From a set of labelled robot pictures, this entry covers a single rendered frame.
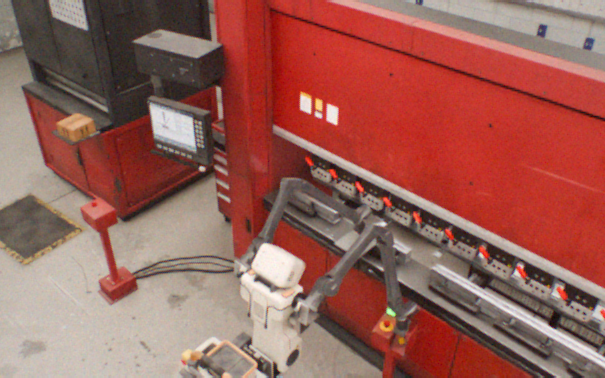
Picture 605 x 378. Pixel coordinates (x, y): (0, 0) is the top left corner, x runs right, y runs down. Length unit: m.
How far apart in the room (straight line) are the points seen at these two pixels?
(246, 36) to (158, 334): 2.19
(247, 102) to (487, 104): 1.47
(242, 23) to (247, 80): 0.34
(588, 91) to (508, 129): 0.39
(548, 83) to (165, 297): 3.15
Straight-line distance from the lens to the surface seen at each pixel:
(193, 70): 3.33
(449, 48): 2.64
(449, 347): 3.40
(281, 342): 2.95
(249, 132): 3.54
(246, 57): 3.33
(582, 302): 2.91
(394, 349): 3.20
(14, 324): 4.67
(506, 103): 2.60
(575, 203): 2.66
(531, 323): 3.16
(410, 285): 3.31
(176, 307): 4.41
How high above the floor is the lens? 3.17
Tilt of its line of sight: 35 degrees down
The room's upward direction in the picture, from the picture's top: 1 degrees clockwise
